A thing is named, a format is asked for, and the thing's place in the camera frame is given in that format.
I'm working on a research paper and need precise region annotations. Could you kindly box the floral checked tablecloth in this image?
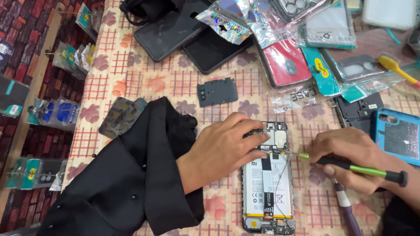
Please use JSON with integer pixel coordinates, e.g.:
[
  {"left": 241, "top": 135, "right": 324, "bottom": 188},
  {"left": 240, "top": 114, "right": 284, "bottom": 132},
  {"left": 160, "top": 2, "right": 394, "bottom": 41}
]
[{"left": 62, "top": 0, "right": 420, "bottom": 236}]

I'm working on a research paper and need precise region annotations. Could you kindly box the black phone middle frame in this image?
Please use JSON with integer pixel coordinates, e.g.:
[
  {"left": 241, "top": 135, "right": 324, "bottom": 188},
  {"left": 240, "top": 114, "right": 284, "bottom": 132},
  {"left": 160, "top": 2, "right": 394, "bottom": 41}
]
[{"left": 332, "top": 92, "right": 385, "bottom": 135}]

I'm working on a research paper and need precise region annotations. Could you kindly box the wall rack of packaged cases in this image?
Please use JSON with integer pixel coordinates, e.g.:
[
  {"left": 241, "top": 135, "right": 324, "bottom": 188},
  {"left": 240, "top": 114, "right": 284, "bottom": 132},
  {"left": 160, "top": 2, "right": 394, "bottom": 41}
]
[{"left": 0, "top": 2, "right": 105, "bottom": 191}]

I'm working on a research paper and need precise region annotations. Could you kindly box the red phone case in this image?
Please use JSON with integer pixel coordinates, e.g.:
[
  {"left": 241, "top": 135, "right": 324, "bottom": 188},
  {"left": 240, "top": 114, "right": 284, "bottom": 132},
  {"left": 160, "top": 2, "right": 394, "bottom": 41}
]
[{"left": 257, "top": 39, "right": 313, "bottom": 89}]

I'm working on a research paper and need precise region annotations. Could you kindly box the black phone shield plate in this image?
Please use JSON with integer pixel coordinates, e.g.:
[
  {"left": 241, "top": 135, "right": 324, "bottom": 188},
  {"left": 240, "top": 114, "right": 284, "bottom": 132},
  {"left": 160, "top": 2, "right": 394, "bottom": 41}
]
[{"left": 197, "top": 77, "right": 239, "bottom": 108}]

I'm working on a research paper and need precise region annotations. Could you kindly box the purple white tool handle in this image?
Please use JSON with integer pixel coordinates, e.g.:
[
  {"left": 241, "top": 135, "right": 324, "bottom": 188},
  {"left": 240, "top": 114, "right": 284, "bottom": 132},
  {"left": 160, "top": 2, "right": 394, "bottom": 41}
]
[{"left": 331, "top": 179, "right": 362, "bottom": 236}]

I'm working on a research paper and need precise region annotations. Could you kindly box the packet with camera ring case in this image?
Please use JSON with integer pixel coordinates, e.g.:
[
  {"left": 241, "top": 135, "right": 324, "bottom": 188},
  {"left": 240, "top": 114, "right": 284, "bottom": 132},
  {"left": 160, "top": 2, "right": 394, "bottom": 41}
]
[{"left": 268, "top": 0, "right": 330, "bottom": 23}]

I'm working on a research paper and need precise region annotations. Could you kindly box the clear printed case packet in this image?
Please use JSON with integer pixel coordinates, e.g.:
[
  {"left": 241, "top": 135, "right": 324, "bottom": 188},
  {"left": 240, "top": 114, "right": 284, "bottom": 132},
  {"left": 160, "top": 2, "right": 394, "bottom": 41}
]
[{"left": 267, "top": 85, "right": 329, "bottom": 114}]

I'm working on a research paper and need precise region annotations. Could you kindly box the person's right hand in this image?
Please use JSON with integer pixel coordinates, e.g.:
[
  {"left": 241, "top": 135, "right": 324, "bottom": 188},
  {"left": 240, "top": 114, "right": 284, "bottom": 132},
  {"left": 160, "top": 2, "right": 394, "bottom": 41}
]
[{"left": 306, "top": 127, "right": 411, "bottom": 196}]

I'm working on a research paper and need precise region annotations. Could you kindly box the yellow cleaning brush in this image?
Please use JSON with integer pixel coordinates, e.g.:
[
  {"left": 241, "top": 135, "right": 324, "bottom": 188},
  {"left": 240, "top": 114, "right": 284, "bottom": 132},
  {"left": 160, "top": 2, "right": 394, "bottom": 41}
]
[{"left": 377, "top": 52, "right": 420, "bottom": 89}]

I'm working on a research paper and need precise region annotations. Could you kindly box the person's left hand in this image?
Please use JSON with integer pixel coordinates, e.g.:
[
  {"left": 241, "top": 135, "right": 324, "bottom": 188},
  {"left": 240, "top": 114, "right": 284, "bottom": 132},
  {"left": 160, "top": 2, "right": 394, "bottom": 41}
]
[{"left": 177, "top": 112, "right": 271, "bottom": 195}]

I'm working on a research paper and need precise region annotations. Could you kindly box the green black screwdriver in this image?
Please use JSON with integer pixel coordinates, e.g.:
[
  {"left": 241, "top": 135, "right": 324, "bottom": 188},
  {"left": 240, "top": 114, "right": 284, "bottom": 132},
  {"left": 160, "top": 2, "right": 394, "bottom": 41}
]
[{"left": 285, "top": 151, "right": 409, "bottom": 188}]

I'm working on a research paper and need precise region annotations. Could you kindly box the black strap bag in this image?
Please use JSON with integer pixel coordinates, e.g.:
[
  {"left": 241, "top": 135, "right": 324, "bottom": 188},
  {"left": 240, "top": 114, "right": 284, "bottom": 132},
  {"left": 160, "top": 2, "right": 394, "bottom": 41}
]
[{"left": 119, "top": 0, "right": 189, "bottom": 26}]

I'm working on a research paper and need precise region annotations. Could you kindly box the white card case packet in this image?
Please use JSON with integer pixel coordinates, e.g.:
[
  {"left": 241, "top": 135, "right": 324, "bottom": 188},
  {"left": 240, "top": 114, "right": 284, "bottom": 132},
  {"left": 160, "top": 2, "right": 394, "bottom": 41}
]
[{"left": 297, "top": 2, "right": 357, "bottom": 50}]

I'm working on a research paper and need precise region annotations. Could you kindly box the blue phone back cover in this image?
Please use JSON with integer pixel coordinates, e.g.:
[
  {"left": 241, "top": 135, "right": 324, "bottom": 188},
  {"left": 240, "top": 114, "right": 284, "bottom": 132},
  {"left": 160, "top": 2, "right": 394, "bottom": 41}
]
[{"left": 373, "top": 108, "right": 420, "bottom": 167}]

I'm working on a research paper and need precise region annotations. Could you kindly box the teal packet with clear case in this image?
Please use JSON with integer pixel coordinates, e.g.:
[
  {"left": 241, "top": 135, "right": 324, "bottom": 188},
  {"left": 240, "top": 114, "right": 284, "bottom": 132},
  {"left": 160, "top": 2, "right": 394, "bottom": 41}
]
[{"left": 301, "top": 47, "right": 420, "bottom": 103}]

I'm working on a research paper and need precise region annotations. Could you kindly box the frosted white phone case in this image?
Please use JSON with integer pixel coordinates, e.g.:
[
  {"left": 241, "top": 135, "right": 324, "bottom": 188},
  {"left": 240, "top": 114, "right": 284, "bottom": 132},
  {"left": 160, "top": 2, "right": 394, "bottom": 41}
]
[{"left": 362, "top": 0, "right": 419, "bottom": 31}]

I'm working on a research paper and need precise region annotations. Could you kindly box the camouflage phone back skin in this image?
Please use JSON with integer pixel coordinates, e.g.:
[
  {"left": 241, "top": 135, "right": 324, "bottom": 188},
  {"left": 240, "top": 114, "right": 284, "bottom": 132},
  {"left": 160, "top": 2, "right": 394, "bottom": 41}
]
[{"left": 98, "top": 97, "right": 148, "bottom": 140}]

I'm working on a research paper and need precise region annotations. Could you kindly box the holographic phone case packet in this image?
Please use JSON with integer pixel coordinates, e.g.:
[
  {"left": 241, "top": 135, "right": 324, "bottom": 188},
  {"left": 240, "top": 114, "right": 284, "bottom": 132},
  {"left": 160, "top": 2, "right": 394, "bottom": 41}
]
[
  {"left": 243, "top": 0, "right": 309, "bottom": 50},
  {"left": 196, "top": 0, "right": 254, "bottom": 45}
]

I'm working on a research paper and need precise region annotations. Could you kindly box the smartphone with white battery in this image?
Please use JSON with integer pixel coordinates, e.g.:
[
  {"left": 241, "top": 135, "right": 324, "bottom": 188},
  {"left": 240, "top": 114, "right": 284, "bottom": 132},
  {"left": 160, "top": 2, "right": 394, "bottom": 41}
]
[{"left": 241, "top": 121, "right": 296, "bottom": 235}]

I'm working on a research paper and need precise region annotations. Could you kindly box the large black phone case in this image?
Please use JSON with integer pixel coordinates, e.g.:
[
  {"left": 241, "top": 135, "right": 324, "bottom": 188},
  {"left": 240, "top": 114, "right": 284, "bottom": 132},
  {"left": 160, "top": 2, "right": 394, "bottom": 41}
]
[{"left": 133, "top": 0, "right": 214, "bottom": 63}]

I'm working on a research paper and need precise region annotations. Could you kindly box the glossy black phone case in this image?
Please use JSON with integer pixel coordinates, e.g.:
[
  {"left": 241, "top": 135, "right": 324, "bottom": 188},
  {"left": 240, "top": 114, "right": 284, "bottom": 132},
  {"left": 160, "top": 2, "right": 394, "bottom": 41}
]
[{"left": 183, "top": 33, "right": 255, "bottom": 75}]

